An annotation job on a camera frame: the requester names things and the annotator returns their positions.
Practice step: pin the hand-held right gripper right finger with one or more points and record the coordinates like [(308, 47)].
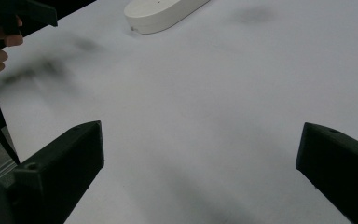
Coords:
[(338, 165)]

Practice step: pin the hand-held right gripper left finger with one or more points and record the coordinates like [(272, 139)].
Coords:
[(60, 165)]

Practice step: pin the white oval box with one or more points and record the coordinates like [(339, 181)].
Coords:
[(155, 14)]

